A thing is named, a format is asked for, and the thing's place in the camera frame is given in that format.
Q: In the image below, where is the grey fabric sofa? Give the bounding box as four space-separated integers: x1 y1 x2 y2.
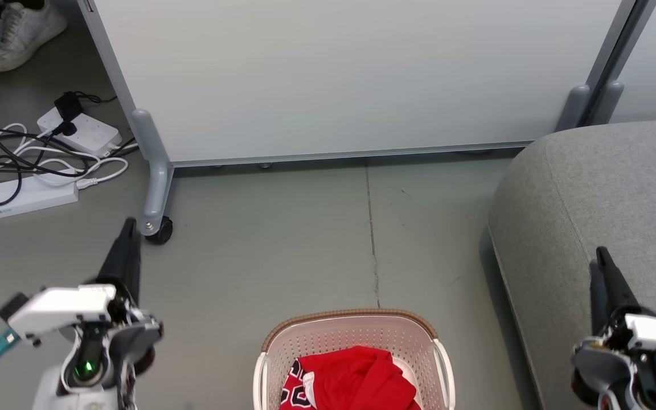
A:
487 118 656 410

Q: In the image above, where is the white power strip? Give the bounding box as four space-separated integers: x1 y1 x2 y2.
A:
36 106 123 158

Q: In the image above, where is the large white partition panel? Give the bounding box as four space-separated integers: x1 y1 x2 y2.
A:
76 0 639 169

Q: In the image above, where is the red jersey garment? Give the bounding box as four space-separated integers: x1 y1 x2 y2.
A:
280 346 423 410

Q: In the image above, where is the white power cable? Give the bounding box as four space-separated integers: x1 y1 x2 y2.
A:
0 122 130 192

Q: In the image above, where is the white perforated laundry basket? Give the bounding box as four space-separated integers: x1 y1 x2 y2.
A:
253 309 457 410

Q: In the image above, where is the white sneaker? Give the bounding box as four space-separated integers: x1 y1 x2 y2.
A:
0 0 69 73

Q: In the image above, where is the grey partition leg with caster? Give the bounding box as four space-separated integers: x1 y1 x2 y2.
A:
130 108 174 246

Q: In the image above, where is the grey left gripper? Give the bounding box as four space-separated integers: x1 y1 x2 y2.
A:
96 218 165 378

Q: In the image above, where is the white rectangular power box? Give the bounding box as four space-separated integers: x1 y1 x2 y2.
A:
0 170 80 219

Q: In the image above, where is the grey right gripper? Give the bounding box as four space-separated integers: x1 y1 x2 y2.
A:
570 246 656 408

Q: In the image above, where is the black power adapter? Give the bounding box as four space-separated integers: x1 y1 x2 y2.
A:
53 91 85 138

